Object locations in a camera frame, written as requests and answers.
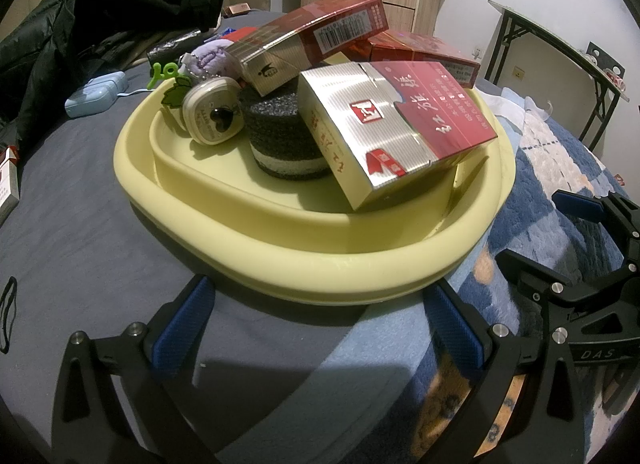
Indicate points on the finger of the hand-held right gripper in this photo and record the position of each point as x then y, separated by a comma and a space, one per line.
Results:
530, 271
580, 206

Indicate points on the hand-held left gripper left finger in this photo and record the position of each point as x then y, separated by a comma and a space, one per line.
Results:
182, 329

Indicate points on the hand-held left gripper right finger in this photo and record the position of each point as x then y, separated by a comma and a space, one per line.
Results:
457, 331

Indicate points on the large yellow plastic basin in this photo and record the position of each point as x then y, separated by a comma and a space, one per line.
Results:
300, 279

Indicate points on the small yellow plastic basin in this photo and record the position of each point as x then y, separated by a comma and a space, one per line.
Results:
225, 189

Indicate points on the silver red carton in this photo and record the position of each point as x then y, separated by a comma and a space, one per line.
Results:
390, 133

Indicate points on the glossy red carton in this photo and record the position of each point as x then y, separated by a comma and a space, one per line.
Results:
425, 51

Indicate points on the black foam cylinder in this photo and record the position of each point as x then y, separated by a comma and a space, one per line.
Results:
275, 128

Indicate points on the small red box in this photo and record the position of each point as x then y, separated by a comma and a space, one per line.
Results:
240, 33

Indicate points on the red carton with barcode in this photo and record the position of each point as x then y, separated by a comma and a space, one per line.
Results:
325, 18

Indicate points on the blue white checkered blanket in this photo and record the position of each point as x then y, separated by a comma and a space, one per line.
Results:
550, 168

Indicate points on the grey bed sheet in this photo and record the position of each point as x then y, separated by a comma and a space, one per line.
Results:
100, 244

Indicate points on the white plastic sheet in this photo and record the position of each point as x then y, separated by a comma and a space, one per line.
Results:
520, 103

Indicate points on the red white packet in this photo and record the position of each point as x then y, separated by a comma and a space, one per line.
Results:
616, 77

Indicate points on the black perforated stand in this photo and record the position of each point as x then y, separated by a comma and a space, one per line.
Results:
597, 56

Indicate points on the black folding table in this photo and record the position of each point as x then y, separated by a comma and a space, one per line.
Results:
545, 28

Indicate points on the red white cigarette pack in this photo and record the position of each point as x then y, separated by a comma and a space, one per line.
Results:
6, 183

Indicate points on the green leaf tag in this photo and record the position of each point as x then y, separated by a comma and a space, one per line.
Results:
175, 91

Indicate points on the light blue case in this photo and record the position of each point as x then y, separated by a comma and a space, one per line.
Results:
95, 93

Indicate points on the green plastic clip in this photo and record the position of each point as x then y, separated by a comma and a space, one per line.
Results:
159, 71

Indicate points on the black plastic wrapper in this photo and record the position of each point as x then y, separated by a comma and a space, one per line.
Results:
170, 47

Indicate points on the small copper box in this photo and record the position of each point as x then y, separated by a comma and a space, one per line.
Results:
236, 9

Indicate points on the black jacket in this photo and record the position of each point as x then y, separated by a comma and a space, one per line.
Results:
75, 3

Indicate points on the yellowish wall outlet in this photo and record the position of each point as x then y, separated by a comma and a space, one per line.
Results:
520, 73

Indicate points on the white wall outlet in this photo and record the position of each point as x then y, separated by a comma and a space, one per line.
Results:
477, 52

